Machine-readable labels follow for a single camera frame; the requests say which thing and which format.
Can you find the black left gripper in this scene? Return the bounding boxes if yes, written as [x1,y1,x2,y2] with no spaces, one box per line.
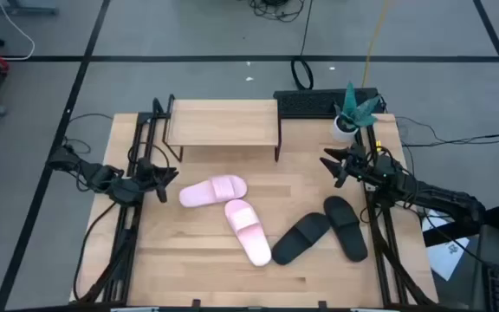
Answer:
[134,156,179,204]

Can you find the black cable over paper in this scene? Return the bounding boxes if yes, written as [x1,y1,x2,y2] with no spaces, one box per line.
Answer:
[420,210,485,264]

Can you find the thin black floor cable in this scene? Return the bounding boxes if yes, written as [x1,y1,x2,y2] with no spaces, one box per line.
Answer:
[61,113,114,155]

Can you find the thin black cables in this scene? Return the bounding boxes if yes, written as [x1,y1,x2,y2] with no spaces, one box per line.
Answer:
[394,115,499,148]

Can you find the grey table foot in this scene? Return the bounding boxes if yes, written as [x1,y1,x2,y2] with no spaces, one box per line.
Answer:
[0,0,58,16]

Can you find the coiled black floor cable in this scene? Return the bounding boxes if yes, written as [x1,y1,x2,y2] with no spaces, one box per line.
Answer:
[290,0,315,91]

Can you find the yellow floor cable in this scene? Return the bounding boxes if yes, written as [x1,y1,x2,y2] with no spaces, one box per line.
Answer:
[360,0,392,88]

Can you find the white printed paper sheet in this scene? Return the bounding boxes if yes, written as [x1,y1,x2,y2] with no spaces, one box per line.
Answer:
[421,210,470,282]

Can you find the wooden shelf with black legs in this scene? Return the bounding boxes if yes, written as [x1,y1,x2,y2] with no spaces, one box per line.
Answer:
[161,94,283,164]

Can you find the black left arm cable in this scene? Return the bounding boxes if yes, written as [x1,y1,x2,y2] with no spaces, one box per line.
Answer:
[126,140,171,174]

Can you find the white floor cable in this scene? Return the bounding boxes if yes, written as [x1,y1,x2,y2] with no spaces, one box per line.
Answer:
[0,0,36,62]

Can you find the black aluminium frame rails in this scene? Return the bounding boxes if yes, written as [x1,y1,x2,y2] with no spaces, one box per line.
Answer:
[75,97,166,304]
[357,125,439,307]

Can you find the tangled black cables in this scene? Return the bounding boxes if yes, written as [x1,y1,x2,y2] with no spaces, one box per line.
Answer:
[247,0,307,23]

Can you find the green plant in white pot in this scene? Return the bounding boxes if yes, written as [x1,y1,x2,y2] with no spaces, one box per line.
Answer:
[333,81,383,144]

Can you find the black computer keyboard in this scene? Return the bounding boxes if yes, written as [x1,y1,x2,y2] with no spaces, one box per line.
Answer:
[273,88,380,120]

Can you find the black slide sandal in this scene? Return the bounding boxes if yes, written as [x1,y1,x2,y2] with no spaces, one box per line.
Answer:
[271,211,331,266]
[323,195,369,263]

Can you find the black cable along frame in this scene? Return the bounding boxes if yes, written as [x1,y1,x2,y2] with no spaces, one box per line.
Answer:
[72,201,119,303]

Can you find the pink slide sandal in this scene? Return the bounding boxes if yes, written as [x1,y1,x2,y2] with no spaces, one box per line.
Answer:
[178,174,249,209]
[224,198,273,268]

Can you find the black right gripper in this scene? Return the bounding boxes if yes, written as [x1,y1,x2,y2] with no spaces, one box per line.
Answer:
[320,145,383,188]

